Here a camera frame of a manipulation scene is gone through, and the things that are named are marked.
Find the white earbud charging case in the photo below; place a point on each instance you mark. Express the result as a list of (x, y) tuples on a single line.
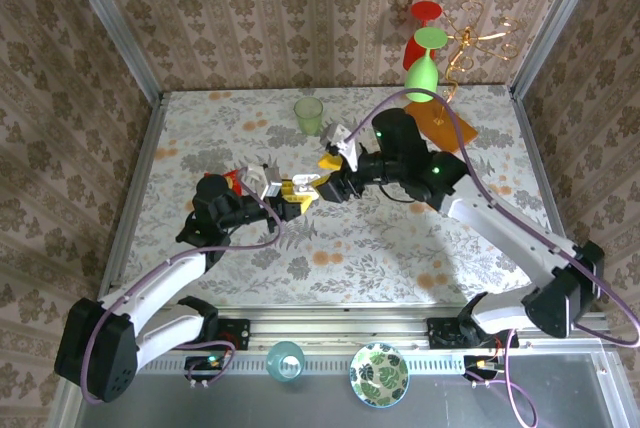
[(305, 182)]

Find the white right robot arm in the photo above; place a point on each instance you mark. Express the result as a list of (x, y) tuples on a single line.
[(500, 228)]

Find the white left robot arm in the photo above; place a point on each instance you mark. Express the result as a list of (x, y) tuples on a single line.
[(160, 278)]

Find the red block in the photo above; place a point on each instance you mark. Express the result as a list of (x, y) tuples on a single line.
[(234, 183)]

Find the translucent green plastic cup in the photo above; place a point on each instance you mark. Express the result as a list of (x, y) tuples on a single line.
[(308, 115)]

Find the green plastic wine glass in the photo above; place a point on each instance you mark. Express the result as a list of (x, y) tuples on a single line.
[(422, 75)]

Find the floral patterned tablecloth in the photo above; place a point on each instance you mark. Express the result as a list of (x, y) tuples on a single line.
[(380, 258)]

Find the red plastic wine glass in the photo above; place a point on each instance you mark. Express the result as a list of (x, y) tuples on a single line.
[(426, 10)]

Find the small black control board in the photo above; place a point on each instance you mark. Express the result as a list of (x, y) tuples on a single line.
[(207, 365), (482, 365)]

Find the leaf patterned bowl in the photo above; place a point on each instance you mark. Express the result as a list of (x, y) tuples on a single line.
[(379, 373)]

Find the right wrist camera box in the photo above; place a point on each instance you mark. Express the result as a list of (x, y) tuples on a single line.
[(342, 145)]

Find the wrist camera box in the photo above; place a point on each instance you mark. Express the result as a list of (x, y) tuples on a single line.
[(342, 145), (265, 180)]

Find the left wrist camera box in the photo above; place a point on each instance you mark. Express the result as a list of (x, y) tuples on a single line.
[(265, 180)]

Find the aluminium table side rail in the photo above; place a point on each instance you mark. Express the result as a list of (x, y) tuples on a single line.
[(542, 173), (132, 198)]

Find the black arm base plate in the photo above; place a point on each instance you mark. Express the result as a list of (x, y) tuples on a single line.
[(442, 335), (237, 333)]

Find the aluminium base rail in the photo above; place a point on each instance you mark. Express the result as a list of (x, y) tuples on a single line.
[(340, 330)]

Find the aluminium frame post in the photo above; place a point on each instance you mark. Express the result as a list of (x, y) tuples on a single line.
[(555, 23), (115, 28)]

